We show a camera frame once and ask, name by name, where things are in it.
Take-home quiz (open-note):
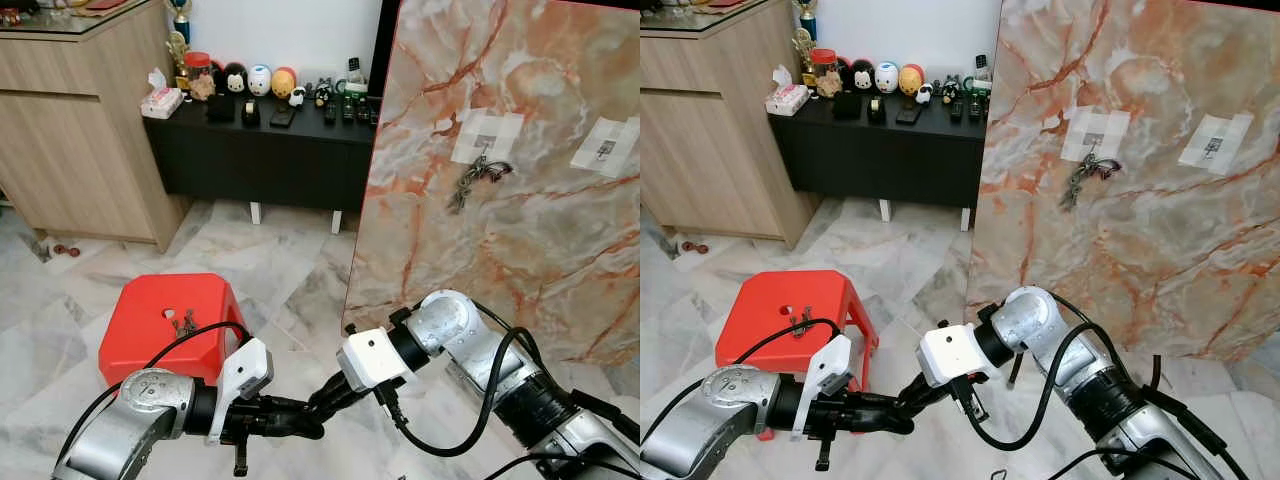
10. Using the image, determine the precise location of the red plastic stool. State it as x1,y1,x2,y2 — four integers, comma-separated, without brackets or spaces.
98,273,251,386
715,270,881,441

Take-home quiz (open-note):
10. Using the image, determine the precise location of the marble pattern board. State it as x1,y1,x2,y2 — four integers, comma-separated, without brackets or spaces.
963,0,1280,363
343,0,641,367

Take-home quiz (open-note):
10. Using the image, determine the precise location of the black sideboard with white legs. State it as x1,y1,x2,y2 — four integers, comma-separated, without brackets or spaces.
143,93,381,234
768,90,991,232

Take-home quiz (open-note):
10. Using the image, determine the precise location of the light wooden cabinet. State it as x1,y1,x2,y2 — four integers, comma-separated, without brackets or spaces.
640,0,823,249
0,0,193,251

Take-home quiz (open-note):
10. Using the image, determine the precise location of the white pink tissue pack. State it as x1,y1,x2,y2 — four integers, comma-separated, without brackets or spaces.
765,65,811,116
140,68,186,119

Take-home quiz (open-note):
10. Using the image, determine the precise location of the black television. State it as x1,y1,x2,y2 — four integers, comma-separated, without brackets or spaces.
368,0,401,101

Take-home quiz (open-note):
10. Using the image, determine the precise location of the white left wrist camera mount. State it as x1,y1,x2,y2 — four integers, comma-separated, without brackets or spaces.
790,335,863,441
207,338,274,444

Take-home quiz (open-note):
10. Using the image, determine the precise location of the key bunch with purple cord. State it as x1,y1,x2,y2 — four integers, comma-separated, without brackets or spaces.
1060,152,1123,211
447,155,514,214

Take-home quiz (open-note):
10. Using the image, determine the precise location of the white taped wall hook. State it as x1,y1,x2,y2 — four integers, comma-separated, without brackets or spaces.
570,115,641,179
450,108,526,167
1060,105,1132,163
1178,112,1256,176

